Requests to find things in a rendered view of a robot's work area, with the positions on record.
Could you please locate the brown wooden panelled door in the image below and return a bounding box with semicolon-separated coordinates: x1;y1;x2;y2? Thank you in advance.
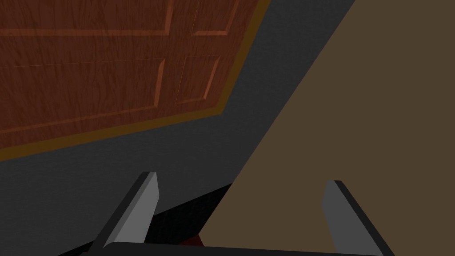
0;0;263;150

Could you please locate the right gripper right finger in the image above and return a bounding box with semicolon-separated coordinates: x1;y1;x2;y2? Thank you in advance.
321;180;391;255

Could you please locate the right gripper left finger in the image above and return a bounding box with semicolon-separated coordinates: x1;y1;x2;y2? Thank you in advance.
93;171;160;249

